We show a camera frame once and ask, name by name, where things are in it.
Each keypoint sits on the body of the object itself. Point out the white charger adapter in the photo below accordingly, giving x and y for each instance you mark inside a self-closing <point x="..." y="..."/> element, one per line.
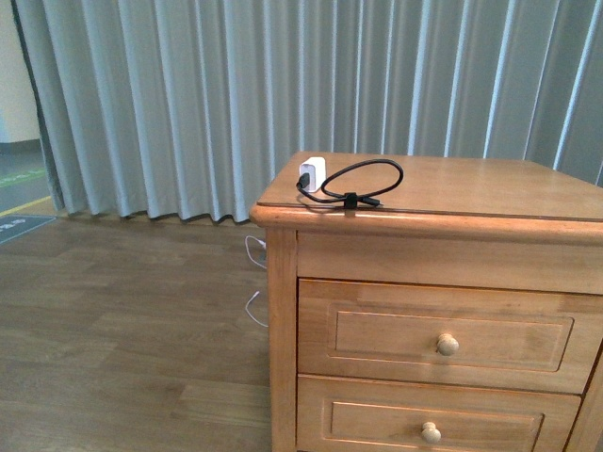
<point x="312" y="174"/>

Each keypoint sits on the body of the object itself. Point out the drawer round knob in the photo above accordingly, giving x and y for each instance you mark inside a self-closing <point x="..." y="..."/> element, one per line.
<point x="430" y="433"/>
<point x="447" y="344"/>

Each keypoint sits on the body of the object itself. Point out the wooden drawer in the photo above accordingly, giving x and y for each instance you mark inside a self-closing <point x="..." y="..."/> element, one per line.
<point x="544" y="342"/>
<point x="365" y="415"/>

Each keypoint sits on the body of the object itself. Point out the grey pleated curtain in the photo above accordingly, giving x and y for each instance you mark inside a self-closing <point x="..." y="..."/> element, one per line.
<point x="192" y="107"/>

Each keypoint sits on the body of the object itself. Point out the wooden nightstand cabinet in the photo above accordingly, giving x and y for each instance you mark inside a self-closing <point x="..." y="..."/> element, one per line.
<point x="453" y="222"/>

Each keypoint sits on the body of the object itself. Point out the grey floor sign mat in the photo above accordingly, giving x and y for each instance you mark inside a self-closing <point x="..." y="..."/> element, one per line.
<point x="14" y="226"/>

